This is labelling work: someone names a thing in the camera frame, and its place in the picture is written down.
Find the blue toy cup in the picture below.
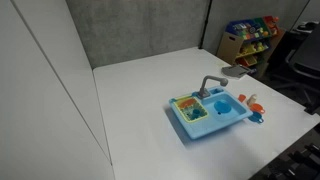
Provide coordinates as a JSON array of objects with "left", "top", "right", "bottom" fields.
[{"left": 189, "top": 108, "right": 203, "bottom": 120}]

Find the orange toy plate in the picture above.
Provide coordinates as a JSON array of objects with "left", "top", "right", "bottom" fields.
[{"left": 176, "top": 98, "right": 196, "bottom": 109}]

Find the blue toy mug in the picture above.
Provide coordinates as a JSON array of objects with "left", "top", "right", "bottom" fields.
[{"left": 248, "top": 111, "right": 265, "bottom": 125}]

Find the grey toy faucet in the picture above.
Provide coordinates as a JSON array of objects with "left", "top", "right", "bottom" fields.
[{"left": 196, "top": 75, "right": 229, "bottom": 100}]

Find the yellow-green dish rack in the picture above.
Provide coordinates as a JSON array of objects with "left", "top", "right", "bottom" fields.
[{"left": 173, "top": 95, "right": 209, "bottom": 125}]

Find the light blue toy sink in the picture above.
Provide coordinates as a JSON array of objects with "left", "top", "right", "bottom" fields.
[{"left": 168, "top": 85, "right": 254, "bottom": 140}]

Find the wooden toy storage shelf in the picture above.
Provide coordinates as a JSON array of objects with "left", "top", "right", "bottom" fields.
[{"left": 216, "top": 15, "right": 286, "bottom": 76}]

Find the cream toy bottle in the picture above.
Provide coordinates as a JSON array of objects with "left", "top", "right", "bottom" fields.
[{"left": 246, "top": 93, "right": 258, "bottom": 108}]

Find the black office chair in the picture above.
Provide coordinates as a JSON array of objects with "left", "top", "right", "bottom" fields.
[{"left": 269, "top": 23, "right": 320, "bottom": 116}]

